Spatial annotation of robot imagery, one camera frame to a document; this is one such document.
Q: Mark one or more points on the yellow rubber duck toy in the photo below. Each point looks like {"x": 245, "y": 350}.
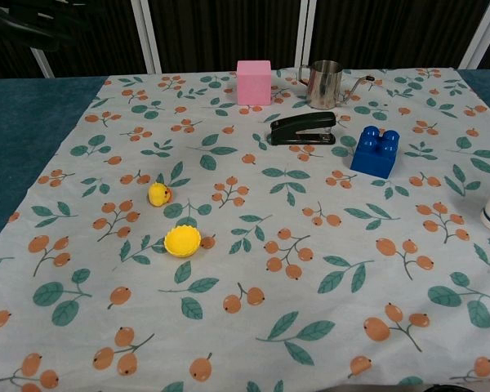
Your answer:
{"x": 159, "y": 194}

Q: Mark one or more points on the black stapler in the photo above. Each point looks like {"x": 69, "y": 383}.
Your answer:
{"x": 302, "y": 126}

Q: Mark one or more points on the stainless steel pitcher cup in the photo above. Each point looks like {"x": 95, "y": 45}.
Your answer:
{"x": 324, "y": 85}

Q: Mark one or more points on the floral leaf and berry tablecloth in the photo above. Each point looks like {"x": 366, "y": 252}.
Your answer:
{"x": 269, "y": 286}

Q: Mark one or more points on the blue toy building brick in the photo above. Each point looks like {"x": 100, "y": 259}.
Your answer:
{"x": 375, "y": 155}

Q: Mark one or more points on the pink foam cube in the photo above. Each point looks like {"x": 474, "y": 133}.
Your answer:
{"x": 253, "y": 83}

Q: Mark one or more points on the thin metal rod black tip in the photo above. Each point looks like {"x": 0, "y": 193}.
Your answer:
{"x": 356, "y": 86}

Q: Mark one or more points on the black robot body edge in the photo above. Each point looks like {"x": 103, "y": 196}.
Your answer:
{"x": 453, "y": 388}

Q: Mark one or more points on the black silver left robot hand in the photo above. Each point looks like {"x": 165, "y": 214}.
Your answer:
{"x": 22, "y": 22}

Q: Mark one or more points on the white metal frame pole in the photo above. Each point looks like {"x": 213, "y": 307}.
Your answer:
{"x": 43, "y": 63}
{"x": 147, "y": 36}
{"x": 305, "y": 32}
{"x": 482, "y": 38}

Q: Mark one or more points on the yellow scalloped cup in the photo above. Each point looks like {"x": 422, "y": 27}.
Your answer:
{"x": 181, "y": 241}

